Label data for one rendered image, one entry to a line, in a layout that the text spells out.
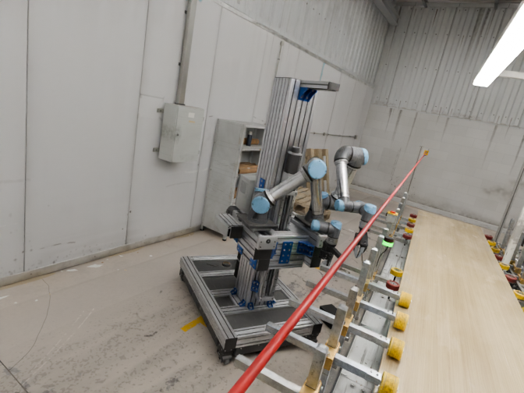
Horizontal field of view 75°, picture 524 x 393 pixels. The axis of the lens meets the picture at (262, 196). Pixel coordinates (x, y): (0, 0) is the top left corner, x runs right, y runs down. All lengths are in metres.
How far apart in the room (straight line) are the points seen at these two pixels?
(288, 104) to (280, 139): 0.25
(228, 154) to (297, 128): 2.02
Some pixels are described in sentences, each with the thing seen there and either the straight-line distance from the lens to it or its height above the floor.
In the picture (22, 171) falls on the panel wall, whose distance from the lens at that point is 3.30.
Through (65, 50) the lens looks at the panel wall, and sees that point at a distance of 3.32.
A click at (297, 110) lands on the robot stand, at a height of 1.83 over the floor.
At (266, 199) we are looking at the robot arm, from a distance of 2.18.
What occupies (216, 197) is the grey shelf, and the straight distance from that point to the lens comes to 4.62.
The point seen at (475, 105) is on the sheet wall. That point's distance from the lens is 9.93.
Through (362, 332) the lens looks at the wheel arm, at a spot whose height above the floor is 0.96.
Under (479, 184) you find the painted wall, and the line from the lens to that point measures 9.91.
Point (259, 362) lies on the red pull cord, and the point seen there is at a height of 1.64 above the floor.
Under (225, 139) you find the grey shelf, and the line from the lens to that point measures 4.47.
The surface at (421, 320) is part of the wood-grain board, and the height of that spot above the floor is 0.90.
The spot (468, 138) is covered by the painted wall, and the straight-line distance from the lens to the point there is 9.88.
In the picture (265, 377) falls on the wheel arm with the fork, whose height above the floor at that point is 0.95.
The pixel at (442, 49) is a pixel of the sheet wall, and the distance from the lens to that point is 10.25.
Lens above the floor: 1.81
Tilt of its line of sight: 14 degrees down
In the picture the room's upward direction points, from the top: 11 degrees clockwise
